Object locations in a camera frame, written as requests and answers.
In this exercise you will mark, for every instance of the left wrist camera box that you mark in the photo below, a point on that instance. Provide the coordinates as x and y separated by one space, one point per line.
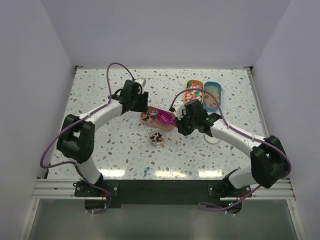
141 81

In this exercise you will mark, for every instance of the round silver jar lid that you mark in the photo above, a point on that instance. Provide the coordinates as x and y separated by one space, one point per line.
211 140

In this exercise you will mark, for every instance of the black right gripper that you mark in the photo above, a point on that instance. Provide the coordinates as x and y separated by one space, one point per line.
181 128

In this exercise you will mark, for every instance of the tan tray of star candies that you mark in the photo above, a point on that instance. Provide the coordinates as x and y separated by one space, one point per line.
193 91

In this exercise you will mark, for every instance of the aluminium front frame rail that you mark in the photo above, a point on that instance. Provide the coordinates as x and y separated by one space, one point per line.
64 189

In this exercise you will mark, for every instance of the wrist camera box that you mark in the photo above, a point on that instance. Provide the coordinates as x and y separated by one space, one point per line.
141 81
178 107

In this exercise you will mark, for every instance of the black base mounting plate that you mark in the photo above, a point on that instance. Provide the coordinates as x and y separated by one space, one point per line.
212 194

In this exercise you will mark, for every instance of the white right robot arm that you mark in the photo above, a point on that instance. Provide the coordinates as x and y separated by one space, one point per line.
268 160

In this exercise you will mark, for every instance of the clear glass jar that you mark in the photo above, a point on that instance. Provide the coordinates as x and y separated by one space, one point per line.
157 138

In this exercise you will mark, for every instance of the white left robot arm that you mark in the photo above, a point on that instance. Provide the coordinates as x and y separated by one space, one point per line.
78 138

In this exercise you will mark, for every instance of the magenta plastic scoop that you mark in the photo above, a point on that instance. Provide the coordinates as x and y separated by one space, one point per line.
164 120

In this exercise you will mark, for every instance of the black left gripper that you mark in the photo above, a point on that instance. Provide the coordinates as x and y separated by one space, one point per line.
143 106

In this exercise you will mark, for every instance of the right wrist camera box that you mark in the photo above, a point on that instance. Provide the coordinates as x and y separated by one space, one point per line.
178 107

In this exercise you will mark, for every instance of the blue tray of wrapped candies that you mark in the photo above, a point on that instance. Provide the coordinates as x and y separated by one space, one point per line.
213 100

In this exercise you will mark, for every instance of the pink tray of lollipops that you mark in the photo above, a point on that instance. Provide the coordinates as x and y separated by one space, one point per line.
150 119

